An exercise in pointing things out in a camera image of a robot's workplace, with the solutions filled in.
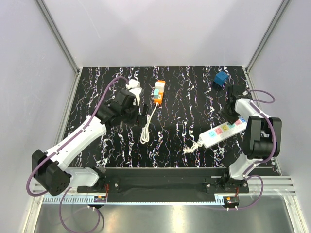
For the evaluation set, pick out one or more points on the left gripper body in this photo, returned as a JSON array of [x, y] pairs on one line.
[[130, 116]]

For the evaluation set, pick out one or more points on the white power strip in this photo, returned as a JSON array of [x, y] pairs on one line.
[[222, 132]]

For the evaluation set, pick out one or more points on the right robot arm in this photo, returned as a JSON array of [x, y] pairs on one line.
[[262, 136]]

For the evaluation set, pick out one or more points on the slotted cable duct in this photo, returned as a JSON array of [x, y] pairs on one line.
[[101, 200]]

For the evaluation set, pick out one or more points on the white cube adapter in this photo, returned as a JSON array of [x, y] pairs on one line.
[[134, 83]]

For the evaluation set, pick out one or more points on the white USB charger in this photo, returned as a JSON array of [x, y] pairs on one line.
[[160, 86]]

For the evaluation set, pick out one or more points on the orange power strip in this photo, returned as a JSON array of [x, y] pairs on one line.
[[159, 99]]

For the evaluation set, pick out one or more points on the teal USB charger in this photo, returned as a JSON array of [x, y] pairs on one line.
[[156, 93]]

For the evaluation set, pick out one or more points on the blue cube adapter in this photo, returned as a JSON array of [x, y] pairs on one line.
[[220, 79]]

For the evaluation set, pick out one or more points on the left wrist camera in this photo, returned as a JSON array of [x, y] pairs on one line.
[[136, 90]]

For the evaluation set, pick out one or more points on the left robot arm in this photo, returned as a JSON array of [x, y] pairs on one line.
[[52, 168]]

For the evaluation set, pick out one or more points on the black marble mat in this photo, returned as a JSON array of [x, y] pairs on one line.
[[190, 106]]

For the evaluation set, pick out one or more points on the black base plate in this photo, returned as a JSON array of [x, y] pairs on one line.
[[167, 185]]

